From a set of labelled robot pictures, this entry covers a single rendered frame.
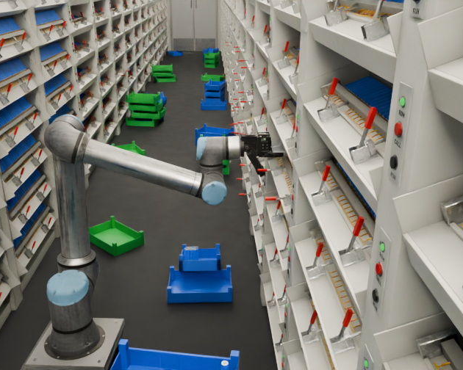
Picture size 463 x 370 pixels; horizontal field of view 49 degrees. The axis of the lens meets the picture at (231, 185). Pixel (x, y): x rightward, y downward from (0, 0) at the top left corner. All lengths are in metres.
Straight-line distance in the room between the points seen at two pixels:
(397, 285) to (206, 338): 1.59
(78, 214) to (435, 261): 1.60
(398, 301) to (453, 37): 0.33
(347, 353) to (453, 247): 0.49
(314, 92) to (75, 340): 1.29
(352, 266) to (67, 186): 1.29
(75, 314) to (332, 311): 1.11
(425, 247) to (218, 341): 1.66
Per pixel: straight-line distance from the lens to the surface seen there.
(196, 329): 2.26
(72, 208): 2.00
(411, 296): 0.70
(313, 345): 1.37
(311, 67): 1.28
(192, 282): 2.55
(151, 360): 1.36
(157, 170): 1.79
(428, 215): 0.65
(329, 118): 1.11
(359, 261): 0.94
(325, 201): 1.18
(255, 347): 2.17
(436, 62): 0.59
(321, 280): 1.25
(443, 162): 0.63
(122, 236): 3.03
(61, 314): 2.00
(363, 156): 0.86
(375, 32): 0.82
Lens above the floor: 1.39
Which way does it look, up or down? 22 degrees down
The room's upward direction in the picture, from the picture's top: 1 degrees clockwise
